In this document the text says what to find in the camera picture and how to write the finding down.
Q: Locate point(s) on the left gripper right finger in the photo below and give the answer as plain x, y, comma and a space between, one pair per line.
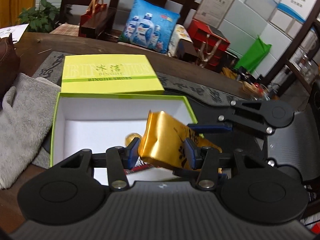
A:
206, 160

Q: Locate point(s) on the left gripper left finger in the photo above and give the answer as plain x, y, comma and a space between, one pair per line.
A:
118, 159

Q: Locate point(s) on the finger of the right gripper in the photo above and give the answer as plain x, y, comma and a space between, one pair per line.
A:
194, 174
210, 128

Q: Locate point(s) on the Hershey's chocolate bar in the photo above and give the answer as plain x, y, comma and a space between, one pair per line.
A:
139, 166

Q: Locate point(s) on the gold foil tea ball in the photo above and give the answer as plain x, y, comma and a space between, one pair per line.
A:
129, 138

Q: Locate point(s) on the gold tea pouch with calligraphy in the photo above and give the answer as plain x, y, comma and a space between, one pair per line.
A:
163, 142

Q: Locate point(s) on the dark stone tea tray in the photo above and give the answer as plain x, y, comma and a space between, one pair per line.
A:
297, 145

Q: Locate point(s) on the green shoe box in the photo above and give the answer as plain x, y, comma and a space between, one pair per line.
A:
98, 122

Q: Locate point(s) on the green tote bag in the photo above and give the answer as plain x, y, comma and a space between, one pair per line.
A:
254, 56

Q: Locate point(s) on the red gift bag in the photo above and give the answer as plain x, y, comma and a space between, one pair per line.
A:
209, 43

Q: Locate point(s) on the yellow-green box lid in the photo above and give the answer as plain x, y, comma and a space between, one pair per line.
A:
109, 74

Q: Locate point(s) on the grey towel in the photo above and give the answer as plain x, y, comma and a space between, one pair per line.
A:
27, 110

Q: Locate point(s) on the framed certificate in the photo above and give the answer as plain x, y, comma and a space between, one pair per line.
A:
212, 12

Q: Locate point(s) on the brown clay teapot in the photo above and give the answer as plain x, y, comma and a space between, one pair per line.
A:
9, 65

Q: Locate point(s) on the potted green plant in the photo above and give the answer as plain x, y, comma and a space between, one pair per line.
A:
40, 19

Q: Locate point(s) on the dark wooden chair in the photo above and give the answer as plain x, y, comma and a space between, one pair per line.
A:
99, 23

